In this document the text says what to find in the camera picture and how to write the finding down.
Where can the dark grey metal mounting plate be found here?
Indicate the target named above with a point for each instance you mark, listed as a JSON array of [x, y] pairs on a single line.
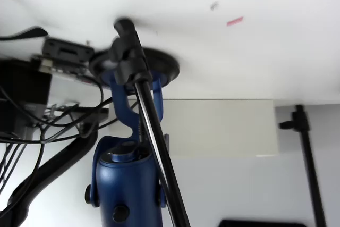
[[53, 47]]

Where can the blue desk microphone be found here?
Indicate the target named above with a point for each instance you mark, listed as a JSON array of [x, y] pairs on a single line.
[[125, 184]]

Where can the small red piece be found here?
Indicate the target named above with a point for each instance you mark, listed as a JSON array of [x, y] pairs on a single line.
[[235, 21]]

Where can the small silver screw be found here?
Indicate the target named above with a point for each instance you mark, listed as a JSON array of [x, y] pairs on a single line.
[[213, 6]]

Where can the black rod with thick tip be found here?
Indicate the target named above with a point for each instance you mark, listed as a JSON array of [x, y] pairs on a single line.
[[34, 32]]

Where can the black flat screen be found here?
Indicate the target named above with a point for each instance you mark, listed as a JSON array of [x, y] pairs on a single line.
[[265, 223]]

